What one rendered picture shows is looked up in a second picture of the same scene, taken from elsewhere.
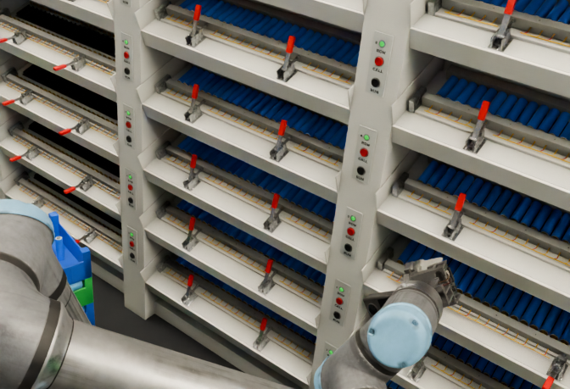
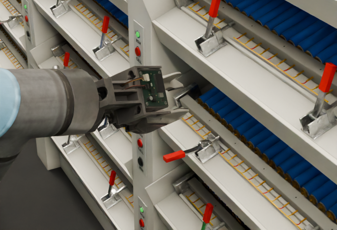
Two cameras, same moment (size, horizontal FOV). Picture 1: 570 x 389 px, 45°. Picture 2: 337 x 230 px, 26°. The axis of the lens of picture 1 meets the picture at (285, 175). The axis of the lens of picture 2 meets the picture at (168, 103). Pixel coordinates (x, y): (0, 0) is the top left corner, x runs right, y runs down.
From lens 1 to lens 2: 0.84 m
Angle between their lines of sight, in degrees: 24
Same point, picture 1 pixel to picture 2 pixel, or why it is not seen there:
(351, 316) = (150, 163)
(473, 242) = (226, 60)
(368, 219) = (147, 33)
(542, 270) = (281, 96)
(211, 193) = (72, 21)
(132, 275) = not seen: hidden behind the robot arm
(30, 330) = not seen: outside the picture
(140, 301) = (43, 149)
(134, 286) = not seen: hidden behind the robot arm
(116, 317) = (23, 162)
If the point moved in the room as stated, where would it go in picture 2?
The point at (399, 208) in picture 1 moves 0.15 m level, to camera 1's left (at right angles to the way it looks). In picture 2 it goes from (174, 21) to (98, 5)
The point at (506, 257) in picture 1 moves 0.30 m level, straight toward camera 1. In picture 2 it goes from (251, 78) to (73, 153)
